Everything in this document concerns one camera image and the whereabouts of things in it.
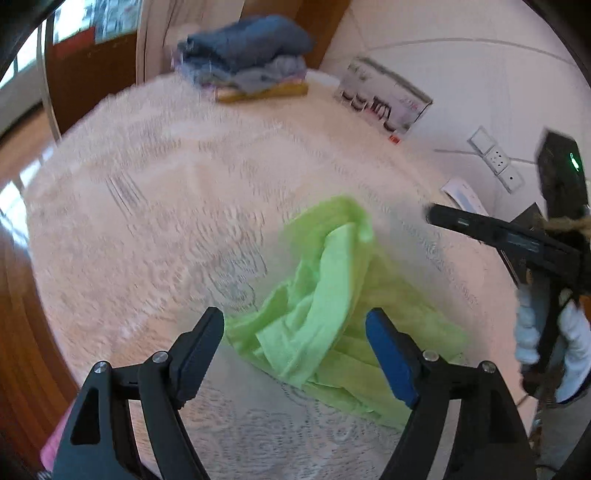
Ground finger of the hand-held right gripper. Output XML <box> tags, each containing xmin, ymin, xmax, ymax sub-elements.
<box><xmin>424</xmin><ymin>203</ymin><xmax>583</xmax><ymax>296</ymax></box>

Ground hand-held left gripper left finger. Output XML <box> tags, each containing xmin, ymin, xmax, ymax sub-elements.
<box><xmin>52</xmin><ymin>306</ymin><xmax>225</xmax><ymax>480</ymax></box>

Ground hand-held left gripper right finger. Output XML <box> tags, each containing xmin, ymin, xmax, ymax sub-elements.
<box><xmin>365</xmin><ymin>308</ymin><xmax>539</xmax><ymax>480</ymax></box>

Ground light green garment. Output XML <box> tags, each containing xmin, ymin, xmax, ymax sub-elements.
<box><xmin>224</xmin><ymin>195</ymin><xmax>469</xmax><ymax>432</ymax></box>

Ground person's right hand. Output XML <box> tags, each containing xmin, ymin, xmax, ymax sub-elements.
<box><xmin>515</xmin><ymin>284</ymin><xmax>591</xmax><ymax>404</ymax></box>

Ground white paper booklet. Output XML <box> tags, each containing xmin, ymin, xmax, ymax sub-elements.
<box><xmin>441</xmin><ymin>180</ymin><xmax>490</xmax><ymax>215</ymax></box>

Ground tea set picture box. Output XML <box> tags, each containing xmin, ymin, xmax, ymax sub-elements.
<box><xmin>333</xmin><ymin>56</ymin><xmax>434</xmax><ymax>139</ymax></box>

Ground pink cloth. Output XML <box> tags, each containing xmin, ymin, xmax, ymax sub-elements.
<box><xmin>39</xmin><ymin>406</ymin><xmax>70</xmax><ymax>472</ymax></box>

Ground folded grey garment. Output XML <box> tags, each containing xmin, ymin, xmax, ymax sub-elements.
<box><xmin>175</xmin><ymin>53</ymin><xmax>308</xmax><ymax>93</ymax></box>

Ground folded blue garment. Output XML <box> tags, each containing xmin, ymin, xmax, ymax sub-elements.
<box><xmin>178</xmin><ymin>14</ymin><xmax>315</xmax><ymax>75</ymax></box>

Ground white wall socket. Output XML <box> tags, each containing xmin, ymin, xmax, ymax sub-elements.
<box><xmin>482</xmin><ymin>145</ymin><xmax>511</xmax><ymax>175</ymax></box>
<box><xmin>499</xmin><ymin>166</ymin><xmax>526</xmax><ymax>193</ymax></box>

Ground white wall switch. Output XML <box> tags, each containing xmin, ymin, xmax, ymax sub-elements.
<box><xmin>467</xmin><ymin>126</ymin><xmax>494</xmax><ymax>155</ymax></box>

